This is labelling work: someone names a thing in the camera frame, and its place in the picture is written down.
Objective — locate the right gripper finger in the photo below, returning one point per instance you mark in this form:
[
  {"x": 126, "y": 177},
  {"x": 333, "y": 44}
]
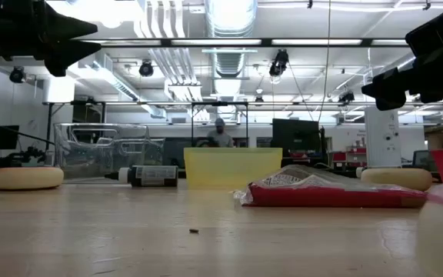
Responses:
[
  {"x": 390, "y": 92},
  {"x": 437, "y": 29}
]

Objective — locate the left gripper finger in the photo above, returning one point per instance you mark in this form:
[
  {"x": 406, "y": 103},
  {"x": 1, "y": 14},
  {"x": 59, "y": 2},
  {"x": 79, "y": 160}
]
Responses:
[
  {"x": 65, "y": 54},
  {"x": 62, "y": 25}
]

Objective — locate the black bottle white cap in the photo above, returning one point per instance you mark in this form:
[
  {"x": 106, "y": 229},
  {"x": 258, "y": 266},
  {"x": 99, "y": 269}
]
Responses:
[
  {"x": 152, "y": 176},
  {"x": 358, "y": 172}
]

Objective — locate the red snack package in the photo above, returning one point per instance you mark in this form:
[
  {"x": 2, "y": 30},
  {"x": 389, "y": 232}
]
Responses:
[{"x": 333, "y": 196}]

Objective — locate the yellow plastic bin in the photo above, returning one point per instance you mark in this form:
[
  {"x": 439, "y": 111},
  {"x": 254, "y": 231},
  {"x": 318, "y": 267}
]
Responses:
[{"x": 233, "y": 169}]

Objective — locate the white pillar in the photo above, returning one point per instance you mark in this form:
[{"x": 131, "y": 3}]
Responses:
[{"x": 383, "y": 138}]

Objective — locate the black ceiling spotlight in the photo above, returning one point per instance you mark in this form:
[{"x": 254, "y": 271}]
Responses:
[
  {"x": 146, "y": 69},
  {"x": 279, "y": 63},
  {"x": 17, "y": 75}
]

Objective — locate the small black monitor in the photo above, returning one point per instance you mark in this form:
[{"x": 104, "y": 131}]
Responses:
[{"x": 4, "y": 137}]

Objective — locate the clear plastic bin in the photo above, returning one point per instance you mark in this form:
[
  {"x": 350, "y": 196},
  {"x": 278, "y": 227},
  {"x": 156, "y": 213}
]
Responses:
[{"x": 98, "y": 154}]

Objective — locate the large black monitor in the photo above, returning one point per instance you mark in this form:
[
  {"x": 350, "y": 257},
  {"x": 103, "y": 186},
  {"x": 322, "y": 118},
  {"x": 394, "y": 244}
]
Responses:
[{"x": 294, "y": 138}]

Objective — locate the person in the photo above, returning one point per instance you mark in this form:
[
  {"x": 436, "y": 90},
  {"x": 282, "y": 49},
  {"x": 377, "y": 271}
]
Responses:
[{"x": 220, "y": 138}]

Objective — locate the silver ventilation duct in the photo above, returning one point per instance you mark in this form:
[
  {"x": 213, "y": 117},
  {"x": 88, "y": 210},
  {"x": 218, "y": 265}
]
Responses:
[{"x": 231, "y": 19}]

